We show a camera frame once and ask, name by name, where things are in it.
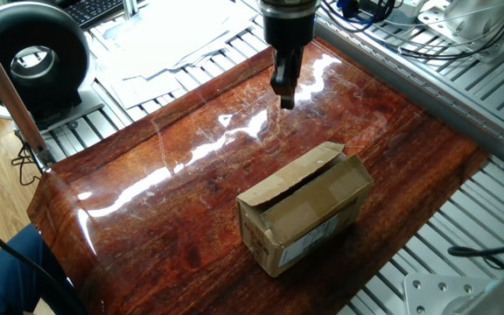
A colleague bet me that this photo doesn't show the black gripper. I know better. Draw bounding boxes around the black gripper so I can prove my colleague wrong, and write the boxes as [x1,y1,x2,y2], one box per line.
[262,12,318,110]

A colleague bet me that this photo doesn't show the brown cardboard shipping box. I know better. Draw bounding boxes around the brown cardboard shipping box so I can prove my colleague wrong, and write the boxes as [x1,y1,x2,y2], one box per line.
[235,141,375,278]

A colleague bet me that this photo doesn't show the grey junction box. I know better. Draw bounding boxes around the grey junction box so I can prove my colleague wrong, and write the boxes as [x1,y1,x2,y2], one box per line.
[387,0,426,25]

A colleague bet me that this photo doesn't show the white paper sheets pile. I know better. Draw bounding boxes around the white paper sheets pile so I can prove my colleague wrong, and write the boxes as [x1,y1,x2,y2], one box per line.
[87,0,264,110]

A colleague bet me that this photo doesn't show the short aluminium upright profile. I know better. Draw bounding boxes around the short aluminium upright profile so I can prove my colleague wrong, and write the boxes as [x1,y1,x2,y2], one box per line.
[122,0,140,19]

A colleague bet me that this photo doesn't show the glossy wood-grain table mat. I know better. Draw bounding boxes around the glossy wood-grain table mat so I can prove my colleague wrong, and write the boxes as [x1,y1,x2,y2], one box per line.
[26,37,489,315]

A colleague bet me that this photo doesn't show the black computer keyboard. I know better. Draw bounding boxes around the black computer keyboard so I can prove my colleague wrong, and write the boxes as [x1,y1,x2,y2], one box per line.
[61,0,124,30]

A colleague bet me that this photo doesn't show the drilled robot mounting plate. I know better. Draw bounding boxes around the drilled robot mounting plate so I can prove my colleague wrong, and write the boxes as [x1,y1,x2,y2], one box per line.
[402,273,494,315]

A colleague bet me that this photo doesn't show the person's leg in blue trousers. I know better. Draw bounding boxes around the person's leg in blue trousers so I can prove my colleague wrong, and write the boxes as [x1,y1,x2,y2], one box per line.
[0,223,89,315]

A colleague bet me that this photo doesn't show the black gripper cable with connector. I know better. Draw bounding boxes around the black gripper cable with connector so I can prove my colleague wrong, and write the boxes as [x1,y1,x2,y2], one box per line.
[319,0,397,34]

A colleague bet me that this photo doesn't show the grey aluminium frame beam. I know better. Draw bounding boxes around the grey aluminium frame beam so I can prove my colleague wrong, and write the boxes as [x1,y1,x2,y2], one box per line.
[315,17,504,180]

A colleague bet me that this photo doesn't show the silver pedestal on drilled plate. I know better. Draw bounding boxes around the silver pedestal on drilled plate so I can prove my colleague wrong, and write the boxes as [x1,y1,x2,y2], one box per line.
[416,0,504,63]

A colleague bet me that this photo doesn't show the black cable by robot base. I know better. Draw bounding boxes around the black cable by robot base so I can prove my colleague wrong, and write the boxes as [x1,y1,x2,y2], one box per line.
[447,238,504,270]

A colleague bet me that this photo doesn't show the thin black wire tangle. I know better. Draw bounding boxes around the thin black wire tangle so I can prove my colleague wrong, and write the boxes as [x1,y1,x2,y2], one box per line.
[10,142,44,187]

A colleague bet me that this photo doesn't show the bare aluminium diagonal post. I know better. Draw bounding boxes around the bare aluminium diagonal post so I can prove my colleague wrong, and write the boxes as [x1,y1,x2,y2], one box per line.
[0,17,56,167]

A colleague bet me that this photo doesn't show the thick black cable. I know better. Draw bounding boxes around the thick black cable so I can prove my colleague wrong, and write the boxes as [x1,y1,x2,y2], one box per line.
[0,212,88,315]

